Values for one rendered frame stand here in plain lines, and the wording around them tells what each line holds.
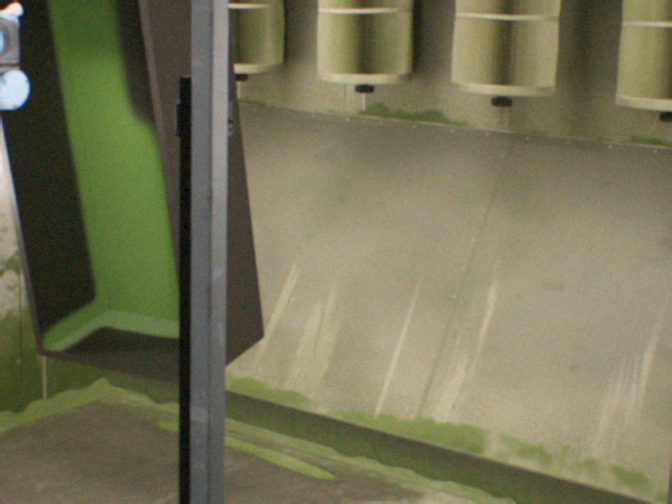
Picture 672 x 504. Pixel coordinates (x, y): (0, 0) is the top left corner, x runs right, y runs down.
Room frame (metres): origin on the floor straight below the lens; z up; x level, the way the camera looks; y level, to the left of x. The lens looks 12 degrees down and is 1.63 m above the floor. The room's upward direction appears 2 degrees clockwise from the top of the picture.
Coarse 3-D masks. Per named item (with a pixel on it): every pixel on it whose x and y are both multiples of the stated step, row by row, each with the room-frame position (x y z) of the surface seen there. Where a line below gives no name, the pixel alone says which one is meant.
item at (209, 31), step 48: (192, 0) 2.37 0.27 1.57; (192, 48) 2.37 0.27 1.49; (192, 96) 2.37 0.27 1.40; (192, 144) 2.37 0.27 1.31; (192, 192) 2.37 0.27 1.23; (192, 240) 2.37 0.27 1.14; (192, 288) 2.37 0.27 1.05; (192, 336) 2.37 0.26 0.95; (192, 384) 2.37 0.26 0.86; (192, 432) 2.37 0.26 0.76; (192, 480) 2.37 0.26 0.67
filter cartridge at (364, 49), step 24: (336, 0) 4.45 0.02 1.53; (360, 0) 4.42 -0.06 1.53; (384, 0) 4.43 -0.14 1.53; (408, 0) 4.50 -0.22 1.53; (336, 24) 4.45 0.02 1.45; (360, 24) 4.43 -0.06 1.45; (384, 24) 4.43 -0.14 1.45; (408, 24) 4.50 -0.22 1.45; (336, 48) 4.45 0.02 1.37; (360, 48) 4.43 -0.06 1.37; (384, 48) 4.43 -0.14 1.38; (408, 48) 4.50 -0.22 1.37; (336, 72) 4.45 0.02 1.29; (360, 72) 4.44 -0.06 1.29; (384, 72) 4.44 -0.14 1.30; (408, 72) 4.51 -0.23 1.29
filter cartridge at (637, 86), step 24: (624, 0) 3.92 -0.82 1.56; (648, 0) 3.82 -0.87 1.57; (624, 24) 3.91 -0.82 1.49; (648, 24) 3.81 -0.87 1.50; (624, 48) 3.89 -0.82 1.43; (648, 48) 3.81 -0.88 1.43; (624, 72) 3.88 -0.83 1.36; (648, 72) 3.80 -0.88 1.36; (624, 96) 3.87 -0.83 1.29; (648, 96) 3.80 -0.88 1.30
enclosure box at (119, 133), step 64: (0, 0) 3.76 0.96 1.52; (64, 0) 3.96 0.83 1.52; (128, 0) 3.85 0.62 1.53; (64, 64) 3.98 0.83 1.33; (128, 64) 3.90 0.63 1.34; (0, 128) 3.72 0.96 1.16; (64, 128) 3.97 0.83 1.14; (128, 128) 3.95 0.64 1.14; (64, 192) 3.97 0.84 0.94; (128, 192) 4.00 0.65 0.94; (64, 256) 3.96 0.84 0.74; (128, 256) 4.06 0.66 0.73; (64, 320) 3.96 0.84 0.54; (128, 320) 4.05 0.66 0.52; (256, 320) 3.81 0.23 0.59
